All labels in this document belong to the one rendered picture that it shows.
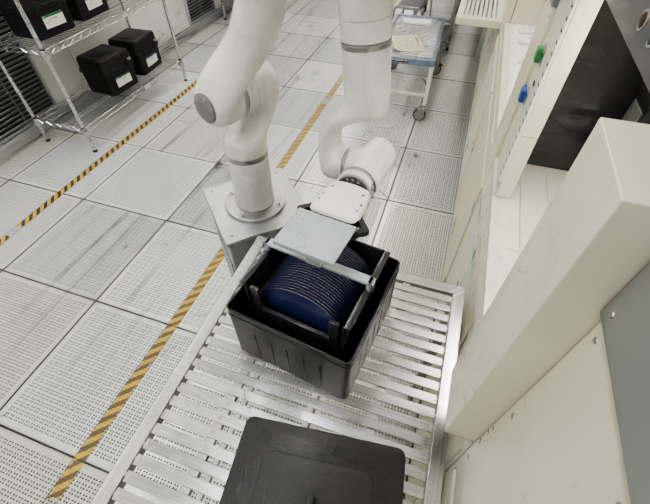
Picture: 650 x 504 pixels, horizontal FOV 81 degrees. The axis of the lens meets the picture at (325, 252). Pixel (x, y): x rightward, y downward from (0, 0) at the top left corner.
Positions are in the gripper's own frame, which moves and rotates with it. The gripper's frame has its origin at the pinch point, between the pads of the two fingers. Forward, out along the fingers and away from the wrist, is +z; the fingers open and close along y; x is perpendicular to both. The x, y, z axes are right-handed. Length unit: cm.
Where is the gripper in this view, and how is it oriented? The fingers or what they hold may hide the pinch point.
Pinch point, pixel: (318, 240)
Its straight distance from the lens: 71.0
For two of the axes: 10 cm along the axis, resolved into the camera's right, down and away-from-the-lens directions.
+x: 0.0, -6.6, -7.5
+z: -4.5, 6.7, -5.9
